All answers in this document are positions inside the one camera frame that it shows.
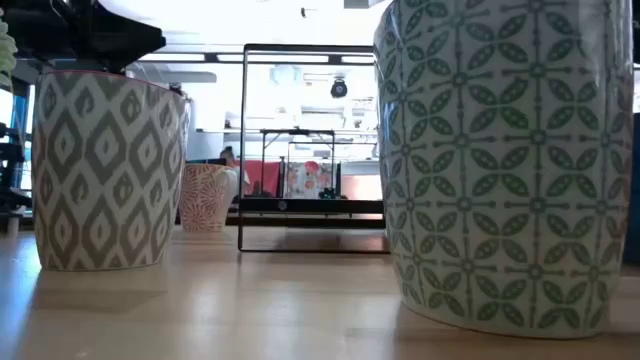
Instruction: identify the pink floral pattern mug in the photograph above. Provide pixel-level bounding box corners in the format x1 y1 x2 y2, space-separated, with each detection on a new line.
178 163 239 234

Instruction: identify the green leaf pattern mug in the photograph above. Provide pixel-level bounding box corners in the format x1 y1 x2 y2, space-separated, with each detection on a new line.
372 0 636 340

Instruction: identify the grey diamond pattern mug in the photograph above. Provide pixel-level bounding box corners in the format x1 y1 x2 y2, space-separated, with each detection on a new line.
30 69 192 273

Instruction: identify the floral patterned cloth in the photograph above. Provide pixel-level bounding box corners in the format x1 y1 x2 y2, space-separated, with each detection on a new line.
284 160 336 200

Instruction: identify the black metal wood shelf rack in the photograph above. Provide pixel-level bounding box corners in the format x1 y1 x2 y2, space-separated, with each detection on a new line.
237 43 391 254

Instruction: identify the red partition panel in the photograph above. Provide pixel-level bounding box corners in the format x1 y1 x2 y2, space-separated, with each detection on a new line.
239 159 282 199

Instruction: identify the person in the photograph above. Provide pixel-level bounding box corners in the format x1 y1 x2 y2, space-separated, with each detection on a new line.
219 145 251 201

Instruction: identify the ceiling light strip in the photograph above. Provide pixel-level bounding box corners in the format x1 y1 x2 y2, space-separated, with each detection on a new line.
139 52 376 65

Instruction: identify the large window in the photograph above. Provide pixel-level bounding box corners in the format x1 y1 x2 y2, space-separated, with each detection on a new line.
0 82 36 194

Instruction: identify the black equipment stand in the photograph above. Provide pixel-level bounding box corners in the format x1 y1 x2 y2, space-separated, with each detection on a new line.
0 124 34 236

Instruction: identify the black table border rail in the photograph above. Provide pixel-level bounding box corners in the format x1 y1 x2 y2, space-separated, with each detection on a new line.
174 213 386 230

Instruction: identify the pale green coiled cable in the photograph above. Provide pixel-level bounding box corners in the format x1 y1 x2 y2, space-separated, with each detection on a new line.
0 19 19 89

